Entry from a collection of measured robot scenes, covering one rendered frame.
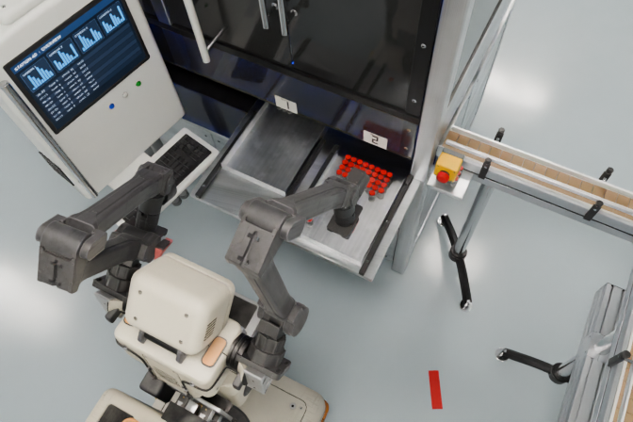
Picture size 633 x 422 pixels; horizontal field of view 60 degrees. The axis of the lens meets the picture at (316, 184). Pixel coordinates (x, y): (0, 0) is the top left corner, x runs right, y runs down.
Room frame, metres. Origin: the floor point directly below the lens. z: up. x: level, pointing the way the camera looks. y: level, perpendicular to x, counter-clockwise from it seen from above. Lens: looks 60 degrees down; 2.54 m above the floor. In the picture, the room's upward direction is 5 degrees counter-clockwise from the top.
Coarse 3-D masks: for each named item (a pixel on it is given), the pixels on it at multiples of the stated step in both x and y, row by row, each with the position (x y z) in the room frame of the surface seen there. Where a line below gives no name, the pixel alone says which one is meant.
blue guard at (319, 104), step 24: (168, 48) 1.47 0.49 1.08; (192, 48) 1.41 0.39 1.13; (216, 48) 1.35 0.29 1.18; (216, 72) 1.37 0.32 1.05; (240, 72) 1.30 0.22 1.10; (264, 72) 1.25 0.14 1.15; (264, 96) 1.26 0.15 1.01; (288, 96) 1.20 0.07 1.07; (312, 96) 1.15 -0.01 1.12; (336, 96) 1.10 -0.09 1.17; (336, 120) 1.11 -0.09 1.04; (360, 120) 1.06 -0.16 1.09; (384, 120) 1.02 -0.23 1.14; (408, 144) 0.97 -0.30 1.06
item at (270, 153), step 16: (272, 112) 1.29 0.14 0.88; (256, 128) 1.22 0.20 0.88; (272, 128) 1.21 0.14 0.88; (288, 128) 1.21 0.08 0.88; (304, 128) 1.20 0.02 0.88; (320, 128) 1.19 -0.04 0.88; (240, 144) 1.16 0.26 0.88; (256, 144) 1.15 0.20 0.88; (272, 144) 1.14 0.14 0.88; (288, 144) 1.14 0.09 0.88; (304, 144) 1.13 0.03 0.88; (224, 160) 1.07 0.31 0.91; (240, 160) 1.09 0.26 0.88; (256, 160) 1.08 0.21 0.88; (272, 160) 1.07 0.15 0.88; (288, 160) 1.07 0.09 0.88; (304, 160) 1.04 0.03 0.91; (240, 176) 1.02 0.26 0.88; (256, 176) 1.01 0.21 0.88; (272, 176) 1.01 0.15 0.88; (288, 176) 1.00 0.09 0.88
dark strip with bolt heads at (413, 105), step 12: (432, 0) 0.97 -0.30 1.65; (420, 12) 0.99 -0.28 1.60; (432, 12) 0.97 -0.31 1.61; (420, 24) 0.98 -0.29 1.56; (432, 24) 0.97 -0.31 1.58; (420, 36) 0.98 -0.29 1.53; (432, 36) 0.96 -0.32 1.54; (420, 48) 0.98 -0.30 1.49; (420, 60) 0.97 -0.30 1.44; (420, 72) 0.97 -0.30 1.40; (420, 84) 0.97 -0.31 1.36; (408, 96) 0.98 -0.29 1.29; (420, 96) 0.97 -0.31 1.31; (408, 108) 0.98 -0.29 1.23; (420, 108) 0.96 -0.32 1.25
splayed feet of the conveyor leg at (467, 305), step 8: (440, 216) 1.21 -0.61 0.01; (440, 224) 1.16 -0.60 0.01; (448, 224) 1.12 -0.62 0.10; (448, 232) 1.07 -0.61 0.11; (456, 240) 1.02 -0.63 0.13; (456, 256) 0.93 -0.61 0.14; (464, 256) 0.93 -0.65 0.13; (456, 264) 0.91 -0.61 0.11; (464, 264) 0.90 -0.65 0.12; (464, 272) 0.86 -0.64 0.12; (464, 280) 0.83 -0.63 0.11; (464, 288) 0.79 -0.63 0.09; (464, 296) 0.76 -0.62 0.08; (464, 304) 0.74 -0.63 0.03
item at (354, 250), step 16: (336, 160) 1.05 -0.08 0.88; (368, 208) 0.85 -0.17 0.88; (384, 208) 0.84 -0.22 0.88; (304, 224) 0.81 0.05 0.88; (320, 224) 0.80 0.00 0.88; (368, 224) 0.79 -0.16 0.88; (320, 240) 0.75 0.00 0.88; (336, 240) 0.74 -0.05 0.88; (352, 240) 0.73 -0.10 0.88; (368, 240) 0.73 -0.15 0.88; (352, 256) 0.68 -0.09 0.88
